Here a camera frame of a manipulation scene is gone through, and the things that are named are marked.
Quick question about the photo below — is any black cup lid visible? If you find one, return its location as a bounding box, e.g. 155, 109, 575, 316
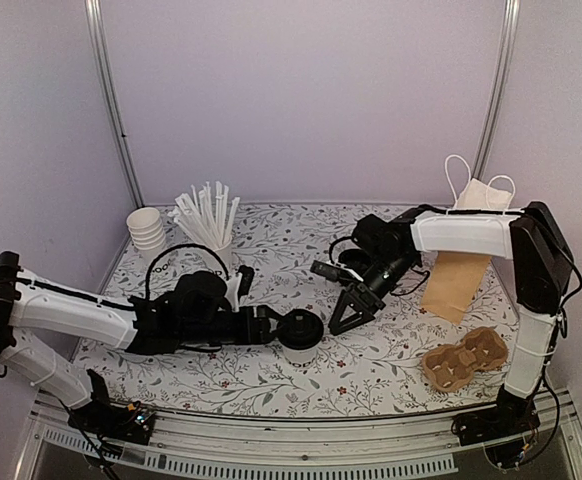
279, 309, 324, 350

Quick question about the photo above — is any white paper coffee cup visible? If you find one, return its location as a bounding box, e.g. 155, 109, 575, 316
282, 345, 317, 369

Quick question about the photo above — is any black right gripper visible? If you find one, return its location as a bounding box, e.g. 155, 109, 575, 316
329, 253, 416, 336

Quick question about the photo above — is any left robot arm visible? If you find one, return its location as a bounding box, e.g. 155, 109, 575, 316
0, 251, 288, 434

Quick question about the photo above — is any left aluminium frame post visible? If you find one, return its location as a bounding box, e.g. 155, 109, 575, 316
84, 0, 145, 208

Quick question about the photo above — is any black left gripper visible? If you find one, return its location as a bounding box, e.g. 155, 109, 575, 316
178, 304, 290, 346

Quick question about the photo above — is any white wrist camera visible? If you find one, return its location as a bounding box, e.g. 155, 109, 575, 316
226, 265, 255, 312
310, 260, 363, 285

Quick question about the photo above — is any aluminium front rail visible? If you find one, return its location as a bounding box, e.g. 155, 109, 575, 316
15, 389, 582, 479

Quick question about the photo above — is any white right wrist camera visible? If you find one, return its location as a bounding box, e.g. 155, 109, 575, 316
310, 260, 363, 285

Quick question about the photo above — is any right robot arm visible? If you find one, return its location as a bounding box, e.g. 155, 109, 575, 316
329, 202, 582, 436

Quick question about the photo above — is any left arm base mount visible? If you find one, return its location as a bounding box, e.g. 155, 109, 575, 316
68, 369, 156, 454

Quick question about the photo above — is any stack of black cup lids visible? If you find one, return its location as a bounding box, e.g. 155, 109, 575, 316
338, 249, 372, 276

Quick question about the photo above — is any stack of white paper cups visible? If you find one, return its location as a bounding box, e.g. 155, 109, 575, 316
126, 207, 167, 268

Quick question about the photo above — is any brown paper bag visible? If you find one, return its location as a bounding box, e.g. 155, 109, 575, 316
421, 154, 516, 325

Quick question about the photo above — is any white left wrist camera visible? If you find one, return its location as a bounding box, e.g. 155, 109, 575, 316
226, 265, 255, 312

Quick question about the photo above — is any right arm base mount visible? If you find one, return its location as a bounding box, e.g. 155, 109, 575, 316
451, 387, 540, 469

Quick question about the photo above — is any bundle of wrapped white straws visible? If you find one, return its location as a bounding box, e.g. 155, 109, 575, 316
167, 181, 241, 250

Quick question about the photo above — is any brown cardboard cup carrier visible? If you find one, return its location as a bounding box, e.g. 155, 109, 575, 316
421, 327, 508, 393

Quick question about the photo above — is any floral tablecloth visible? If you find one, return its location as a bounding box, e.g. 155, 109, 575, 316
74, 205, 518, 418

